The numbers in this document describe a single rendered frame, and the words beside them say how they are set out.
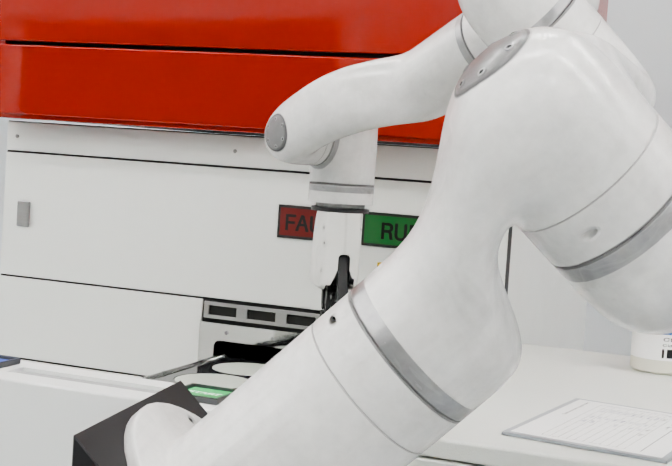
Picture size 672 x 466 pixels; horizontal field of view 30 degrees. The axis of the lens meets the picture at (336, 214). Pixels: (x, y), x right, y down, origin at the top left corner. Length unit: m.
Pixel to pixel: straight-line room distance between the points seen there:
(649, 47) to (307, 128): 1.79
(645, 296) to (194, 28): 1.11
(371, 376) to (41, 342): 1.24
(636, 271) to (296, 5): 1.02
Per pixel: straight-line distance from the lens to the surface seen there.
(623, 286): 0.84
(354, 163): 1.58
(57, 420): 1.27
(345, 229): 1.57
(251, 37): 1.79
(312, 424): 0.85
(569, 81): 0.80
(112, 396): 1.24
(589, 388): 1.42
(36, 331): 2.04
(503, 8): 1.18
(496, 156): 0.79
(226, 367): 1.74
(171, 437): 0.95
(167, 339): 1.92
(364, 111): 1.48
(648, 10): 3.20
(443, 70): 1.44
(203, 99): 1.82
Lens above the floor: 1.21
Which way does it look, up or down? 3 degrees down
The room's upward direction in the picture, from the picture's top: 4 degrees clockwise
